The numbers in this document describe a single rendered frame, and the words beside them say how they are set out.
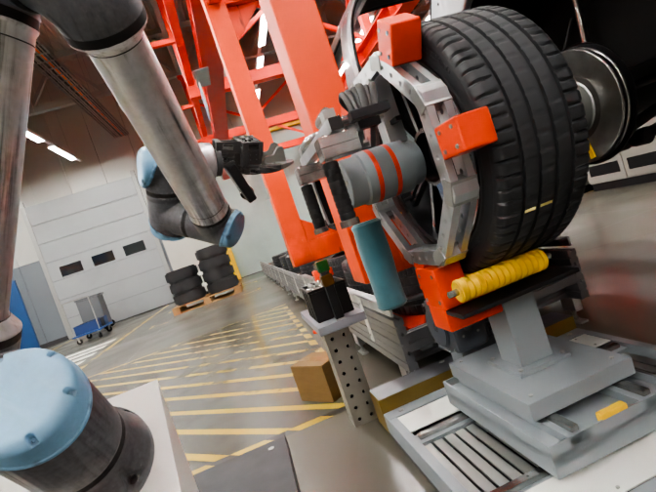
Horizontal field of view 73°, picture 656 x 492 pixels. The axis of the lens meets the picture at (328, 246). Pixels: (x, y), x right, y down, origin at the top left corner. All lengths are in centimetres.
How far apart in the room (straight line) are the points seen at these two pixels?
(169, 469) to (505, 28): 108
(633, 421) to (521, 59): 83
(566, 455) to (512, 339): 31
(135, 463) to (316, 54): 135
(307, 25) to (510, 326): 119
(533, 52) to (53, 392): 104
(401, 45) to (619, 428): 97
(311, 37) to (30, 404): 139
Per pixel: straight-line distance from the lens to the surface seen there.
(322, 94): 165
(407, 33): 108
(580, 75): 145
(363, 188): 112
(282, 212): 348
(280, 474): 107
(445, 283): 119
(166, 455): 90
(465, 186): 98
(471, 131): 90
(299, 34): 171
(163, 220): 110
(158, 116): 79
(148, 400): 96
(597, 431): 121
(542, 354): 137
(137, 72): 75
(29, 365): 74
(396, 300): 128
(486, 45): 107
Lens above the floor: 77
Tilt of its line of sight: 3 degrees down
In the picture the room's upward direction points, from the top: 19 degrees counter-clockwise
